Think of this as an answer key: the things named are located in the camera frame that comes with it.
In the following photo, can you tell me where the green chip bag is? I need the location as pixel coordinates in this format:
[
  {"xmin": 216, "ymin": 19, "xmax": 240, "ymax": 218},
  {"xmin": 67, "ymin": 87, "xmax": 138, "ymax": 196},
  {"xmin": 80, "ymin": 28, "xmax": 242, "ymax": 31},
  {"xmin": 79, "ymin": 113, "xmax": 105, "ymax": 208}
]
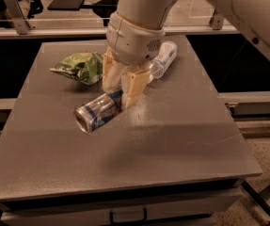
[{"xmin": 50, "ymin": 52, "xmax": 103, "ymax": 86}]

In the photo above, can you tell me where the left grey metal bracket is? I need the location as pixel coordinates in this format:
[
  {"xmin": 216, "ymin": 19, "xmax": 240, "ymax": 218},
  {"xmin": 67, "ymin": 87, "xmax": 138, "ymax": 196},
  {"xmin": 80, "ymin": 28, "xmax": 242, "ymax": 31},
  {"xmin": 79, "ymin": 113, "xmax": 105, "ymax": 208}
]
[{"xmin": 4, "ymin": 0, "xmax": 30, "ymax": 35}]

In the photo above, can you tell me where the grey metal rail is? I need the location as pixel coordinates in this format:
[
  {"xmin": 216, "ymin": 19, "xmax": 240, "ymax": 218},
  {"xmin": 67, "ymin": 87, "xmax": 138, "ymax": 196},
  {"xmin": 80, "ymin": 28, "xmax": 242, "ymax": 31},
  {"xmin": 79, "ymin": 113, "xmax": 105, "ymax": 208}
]
[{"xmin": 0, "ymin": 24, "xmax": 239, "ymax": 40}]

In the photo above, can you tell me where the grey table drawer with handle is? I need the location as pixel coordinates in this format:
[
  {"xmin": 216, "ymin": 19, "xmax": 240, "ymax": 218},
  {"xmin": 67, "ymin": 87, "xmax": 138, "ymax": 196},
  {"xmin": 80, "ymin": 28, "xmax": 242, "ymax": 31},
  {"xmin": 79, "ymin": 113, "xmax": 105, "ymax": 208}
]
[{"xmin": 1, "ymin": 187, "xmax": 241, "ymax": 226}]

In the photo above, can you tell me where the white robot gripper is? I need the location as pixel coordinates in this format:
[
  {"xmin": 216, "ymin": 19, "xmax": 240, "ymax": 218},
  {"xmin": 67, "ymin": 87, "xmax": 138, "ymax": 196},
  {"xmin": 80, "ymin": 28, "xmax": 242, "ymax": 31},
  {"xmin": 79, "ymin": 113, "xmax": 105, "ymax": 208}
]
[{"xmin": 103, "ymin": 12, "xmax": 165, "ymax": 109}]

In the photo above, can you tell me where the right grey metal bracket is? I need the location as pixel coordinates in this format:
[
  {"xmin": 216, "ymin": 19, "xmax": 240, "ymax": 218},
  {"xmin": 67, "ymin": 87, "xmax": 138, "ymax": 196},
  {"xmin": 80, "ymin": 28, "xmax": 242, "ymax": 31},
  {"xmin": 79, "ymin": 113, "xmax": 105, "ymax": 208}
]
[{"xmin": 209, "ymin": 9, "xmax": 224, "ymax": 30}]

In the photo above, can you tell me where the blue silver redbull can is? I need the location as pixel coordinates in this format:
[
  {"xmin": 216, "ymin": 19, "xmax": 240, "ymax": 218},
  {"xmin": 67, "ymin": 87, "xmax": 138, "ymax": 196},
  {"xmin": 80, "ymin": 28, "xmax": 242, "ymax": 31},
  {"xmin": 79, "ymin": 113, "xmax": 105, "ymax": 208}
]
[{"xmin": 74, "ymin": 89, "xmax": 122, "ymax": 133}]

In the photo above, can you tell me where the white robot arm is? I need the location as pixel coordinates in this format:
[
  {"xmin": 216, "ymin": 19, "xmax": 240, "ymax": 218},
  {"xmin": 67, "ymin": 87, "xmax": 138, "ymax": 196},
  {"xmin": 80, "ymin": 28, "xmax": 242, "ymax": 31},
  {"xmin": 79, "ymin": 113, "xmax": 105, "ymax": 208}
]
[{"xmin": 103, "ymin": 0, "xmax": 270, "ymax": 107}]

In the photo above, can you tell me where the grey metal bracket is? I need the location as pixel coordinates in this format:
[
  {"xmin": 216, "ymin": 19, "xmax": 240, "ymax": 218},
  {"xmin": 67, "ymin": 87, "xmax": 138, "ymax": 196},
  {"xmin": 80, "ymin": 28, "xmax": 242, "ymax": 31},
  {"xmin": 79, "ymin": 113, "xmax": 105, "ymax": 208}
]
[
  {"xmin": 209, "ymin": 9, "xmax": 224, "ymax": 30},
  {"xmin": 4, "ymin": 0, "xmax": 30, "ymax": 35}
]

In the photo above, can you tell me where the black desk with chair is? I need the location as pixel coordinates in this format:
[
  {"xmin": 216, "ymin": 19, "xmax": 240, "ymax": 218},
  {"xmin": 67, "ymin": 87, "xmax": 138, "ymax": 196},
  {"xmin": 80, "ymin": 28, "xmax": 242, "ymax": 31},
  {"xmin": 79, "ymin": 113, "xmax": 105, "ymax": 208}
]
[{"xmin": 47, "ymin": 0, "xmax": 119, "ymax": 26}]

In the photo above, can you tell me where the clear plastic water bottle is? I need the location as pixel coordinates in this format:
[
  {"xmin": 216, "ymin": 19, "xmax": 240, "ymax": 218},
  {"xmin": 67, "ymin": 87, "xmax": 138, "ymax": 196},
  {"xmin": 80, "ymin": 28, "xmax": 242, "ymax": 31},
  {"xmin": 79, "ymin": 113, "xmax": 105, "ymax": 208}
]
[{"xmin": 149, "ymin": 40, "xmax": 178, "ymax": 82}]

